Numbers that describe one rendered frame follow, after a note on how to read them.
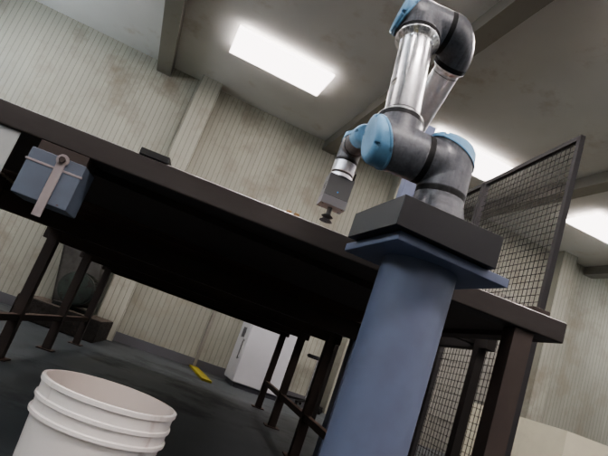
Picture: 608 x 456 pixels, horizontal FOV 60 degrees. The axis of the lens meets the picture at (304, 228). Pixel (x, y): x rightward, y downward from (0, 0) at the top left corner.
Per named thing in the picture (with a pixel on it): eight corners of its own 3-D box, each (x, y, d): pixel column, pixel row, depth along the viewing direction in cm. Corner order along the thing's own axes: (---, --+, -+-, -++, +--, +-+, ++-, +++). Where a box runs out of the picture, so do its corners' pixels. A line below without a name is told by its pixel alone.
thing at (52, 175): (58, 223, 122) (90, 156, 127) (-1, 202, 121) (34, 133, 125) (70, 232, 133) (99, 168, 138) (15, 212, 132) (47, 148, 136)
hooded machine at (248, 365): (267, 394, 705) (299, 299, 737) (278, 402, 651) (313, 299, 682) (220, 378, 689) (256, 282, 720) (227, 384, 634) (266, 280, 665)
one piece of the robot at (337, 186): (351, 179, 179) (336, 223, 175) (327, 169, 178) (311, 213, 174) (360, 172, 170) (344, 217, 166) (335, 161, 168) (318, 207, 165)
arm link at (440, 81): (491, 23, 144) (405, 160, 174) (456, 6, 142) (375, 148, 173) (498, 37, 135) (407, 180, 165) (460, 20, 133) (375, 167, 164)
